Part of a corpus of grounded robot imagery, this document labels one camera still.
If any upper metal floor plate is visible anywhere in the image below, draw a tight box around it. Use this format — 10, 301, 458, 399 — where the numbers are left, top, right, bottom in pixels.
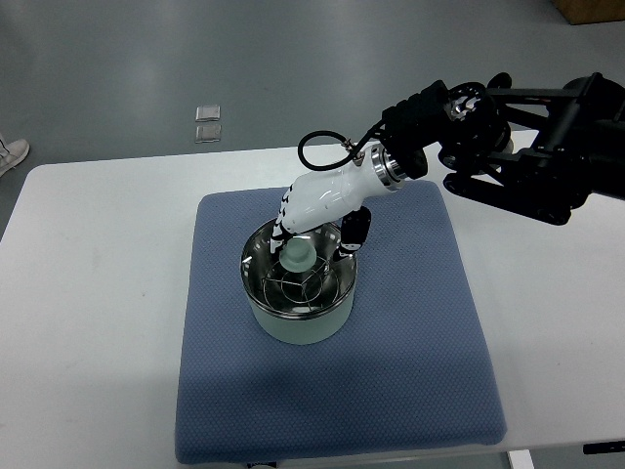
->
195, 105, 221, 122

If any blue quilted mat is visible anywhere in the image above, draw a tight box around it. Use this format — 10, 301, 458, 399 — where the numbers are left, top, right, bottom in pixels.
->
175, 181, 507, 464

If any white table leg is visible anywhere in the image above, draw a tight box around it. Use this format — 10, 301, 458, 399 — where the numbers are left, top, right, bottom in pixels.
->
507, 449, 535, 469

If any white shoe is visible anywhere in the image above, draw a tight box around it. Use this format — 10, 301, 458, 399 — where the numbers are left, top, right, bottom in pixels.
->
0, 139, 30, 176

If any lower metal floor plate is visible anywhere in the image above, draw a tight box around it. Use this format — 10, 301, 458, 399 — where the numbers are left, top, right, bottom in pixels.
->
195, 123, 222, 144

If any brown cardboard box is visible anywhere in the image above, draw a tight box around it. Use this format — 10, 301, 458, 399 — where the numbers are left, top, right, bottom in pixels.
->
553, 0, 624, 25

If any metal floor plate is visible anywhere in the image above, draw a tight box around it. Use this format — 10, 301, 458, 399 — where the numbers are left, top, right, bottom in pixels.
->
195, 123, 222, 144
195, 105, 221, 122

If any glass lid green knob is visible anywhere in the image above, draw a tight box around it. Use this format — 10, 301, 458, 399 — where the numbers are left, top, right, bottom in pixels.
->
240, 221, 357, 320

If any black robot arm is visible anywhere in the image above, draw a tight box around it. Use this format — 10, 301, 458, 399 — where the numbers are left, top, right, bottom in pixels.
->
379, 72, 624, 226

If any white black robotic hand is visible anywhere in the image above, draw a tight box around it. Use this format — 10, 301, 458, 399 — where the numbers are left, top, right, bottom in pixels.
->
270, 144, 407, 261

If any black bracket under table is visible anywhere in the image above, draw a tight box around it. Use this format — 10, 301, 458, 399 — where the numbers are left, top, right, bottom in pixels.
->
583, 441, 625, 455

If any black cable loop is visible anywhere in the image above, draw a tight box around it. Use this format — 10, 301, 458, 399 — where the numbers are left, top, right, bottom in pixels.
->
297, 121, 392, 172

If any wire steamer rack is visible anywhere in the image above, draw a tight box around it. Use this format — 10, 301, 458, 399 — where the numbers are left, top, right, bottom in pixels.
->
262, 263, 337, 310

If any green steel pot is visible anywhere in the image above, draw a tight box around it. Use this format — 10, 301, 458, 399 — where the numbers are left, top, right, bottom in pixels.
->
248, 239, 355, 345

